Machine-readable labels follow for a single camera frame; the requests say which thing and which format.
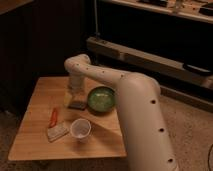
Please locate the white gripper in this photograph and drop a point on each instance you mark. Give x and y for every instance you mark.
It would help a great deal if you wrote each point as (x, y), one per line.
(75, 86)

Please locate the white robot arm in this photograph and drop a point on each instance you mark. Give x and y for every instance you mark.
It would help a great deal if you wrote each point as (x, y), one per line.
(145, 136)

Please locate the green ceramic bowl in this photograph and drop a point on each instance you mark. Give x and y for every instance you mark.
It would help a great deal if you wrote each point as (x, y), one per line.
(101, 99)

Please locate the wooden table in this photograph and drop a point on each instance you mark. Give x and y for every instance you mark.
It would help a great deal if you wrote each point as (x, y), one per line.
(103, 151)

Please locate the grey baseboard heater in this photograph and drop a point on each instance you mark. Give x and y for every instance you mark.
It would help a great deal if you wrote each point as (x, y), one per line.
(149, 61)

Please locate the light wooden shelf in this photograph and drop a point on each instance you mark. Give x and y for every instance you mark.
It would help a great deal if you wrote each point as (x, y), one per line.
(188, 9)

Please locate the black object on heater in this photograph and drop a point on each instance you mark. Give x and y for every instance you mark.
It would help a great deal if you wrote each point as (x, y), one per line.
(197, 70)

